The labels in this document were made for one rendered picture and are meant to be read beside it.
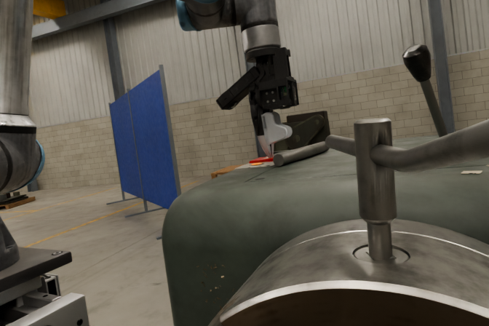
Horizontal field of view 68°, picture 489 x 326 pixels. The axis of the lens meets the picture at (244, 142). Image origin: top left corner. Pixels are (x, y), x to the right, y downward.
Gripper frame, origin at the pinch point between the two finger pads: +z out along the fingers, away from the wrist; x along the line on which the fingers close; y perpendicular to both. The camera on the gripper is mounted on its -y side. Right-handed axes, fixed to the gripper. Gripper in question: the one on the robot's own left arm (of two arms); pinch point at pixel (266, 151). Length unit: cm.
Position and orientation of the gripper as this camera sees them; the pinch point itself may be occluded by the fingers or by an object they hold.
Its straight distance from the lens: 74.0
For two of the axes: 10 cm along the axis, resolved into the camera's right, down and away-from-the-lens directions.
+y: 9.1, -1.1, -4.0
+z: 1.4, 9.9, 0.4
